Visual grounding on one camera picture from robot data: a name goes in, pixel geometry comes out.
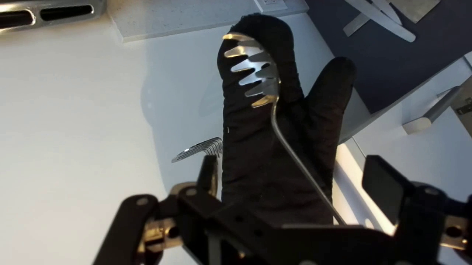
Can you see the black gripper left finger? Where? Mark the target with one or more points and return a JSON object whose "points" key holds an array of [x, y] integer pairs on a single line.
{"points": [[208, 177]]}

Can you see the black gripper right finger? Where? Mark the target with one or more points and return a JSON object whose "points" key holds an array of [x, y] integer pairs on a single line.
{"points": [[385, 192]]}

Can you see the dark kitchen mitt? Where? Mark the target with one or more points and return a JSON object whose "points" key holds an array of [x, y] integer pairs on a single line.
{"points": [[255, 162]]}

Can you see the steel pasta fork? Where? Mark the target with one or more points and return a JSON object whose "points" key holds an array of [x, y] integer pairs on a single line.
{"points": [[258, 74]]}

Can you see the dark knife board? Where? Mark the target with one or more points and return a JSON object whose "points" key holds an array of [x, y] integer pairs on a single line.
{"points": [[392, 68]]}

